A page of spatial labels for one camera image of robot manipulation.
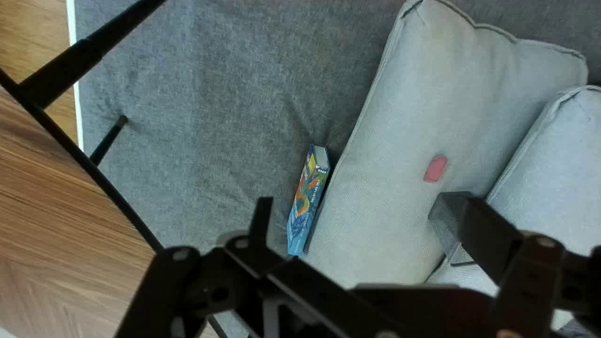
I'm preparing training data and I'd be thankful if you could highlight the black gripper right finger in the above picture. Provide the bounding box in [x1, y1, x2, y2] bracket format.
[429, 189, 601, 338]

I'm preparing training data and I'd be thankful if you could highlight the grey fabric sofa bed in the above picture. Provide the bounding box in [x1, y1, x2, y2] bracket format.
[74, 0, 601, 338]

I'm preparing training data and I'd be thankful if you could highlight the wooden table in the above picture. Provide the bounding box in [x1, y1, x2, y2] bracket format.
[0, 0, 171, 251]

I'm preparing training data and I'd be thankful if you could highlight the colourful book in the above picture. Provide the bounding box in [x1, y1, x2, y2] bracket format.
[286, 144, 333, 259]

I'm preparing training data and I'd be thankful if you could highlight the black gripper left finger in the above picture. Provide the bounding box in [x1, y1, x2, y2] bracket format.
[113, 195, 353, 338]

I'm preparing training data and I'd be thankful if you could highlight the light grey cushion red mark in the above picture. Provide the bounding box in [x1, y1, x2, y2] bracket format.
[299, 0, 590, 293]

